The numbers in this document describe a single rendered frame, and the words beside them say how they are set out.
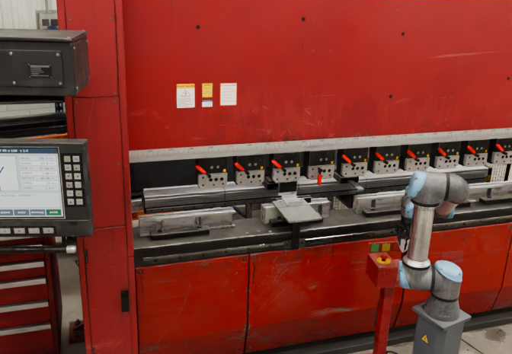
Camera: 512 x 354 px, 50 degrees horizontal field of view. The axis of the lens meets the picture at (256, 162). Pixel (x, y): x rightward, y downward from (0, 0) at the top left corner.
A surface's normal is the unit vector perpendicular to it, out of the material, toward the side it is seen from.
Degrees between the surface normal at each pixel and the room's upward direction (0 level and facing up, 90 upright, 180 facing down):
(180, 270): 90
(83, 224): 90
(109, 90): 90
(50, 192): 90
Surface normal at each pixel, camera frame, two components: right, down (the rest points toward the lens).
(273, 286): 0.30, 0.32
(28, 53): 0.08, 0.33
